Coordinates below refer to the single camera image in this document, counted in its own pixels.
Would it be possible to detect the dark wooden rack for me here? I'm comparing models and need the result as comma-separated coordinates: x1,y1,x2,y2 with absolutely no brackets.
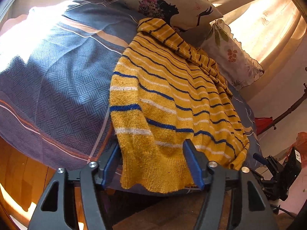
257,83,307,136

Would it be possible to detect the red cloth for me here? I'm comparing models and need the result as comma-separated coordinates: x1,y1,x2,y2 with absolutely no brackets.
254,117,274,135

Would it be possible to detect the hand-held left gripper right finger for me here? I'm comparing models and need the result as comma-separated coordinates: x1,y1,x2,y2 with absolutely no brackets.
182,139,279,230

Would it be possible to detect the beige printed pillow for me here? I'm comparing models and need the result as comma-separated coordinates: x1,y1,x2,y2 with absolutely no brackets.
109,0,224,33

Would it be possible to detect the blue patterned bed quilt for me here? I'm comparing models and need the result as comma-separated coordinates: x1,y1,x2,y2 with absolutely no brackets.
0,0,262,196

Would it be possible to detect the floral ruffled pillow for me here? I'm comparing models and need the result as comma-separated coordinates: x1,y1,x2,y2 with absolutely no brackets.
201,19,265,87

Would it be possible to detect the yellow striped knit sweater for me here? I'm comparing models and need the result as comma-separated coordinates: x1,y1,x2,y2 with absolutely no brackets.
109,18,250,194

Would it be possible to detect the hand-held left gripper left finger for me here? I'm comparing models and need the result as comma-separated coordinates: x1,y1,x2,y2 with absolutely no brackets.
28,142,121,230

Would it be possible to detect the beige curtain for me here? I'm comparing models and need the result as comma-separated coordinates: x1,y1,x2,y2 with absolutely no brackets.
209,0,307,70

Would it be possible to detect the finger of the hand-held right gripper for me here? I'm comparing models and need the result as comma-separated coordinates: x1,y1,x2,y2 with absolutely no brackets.
253,153,268,166

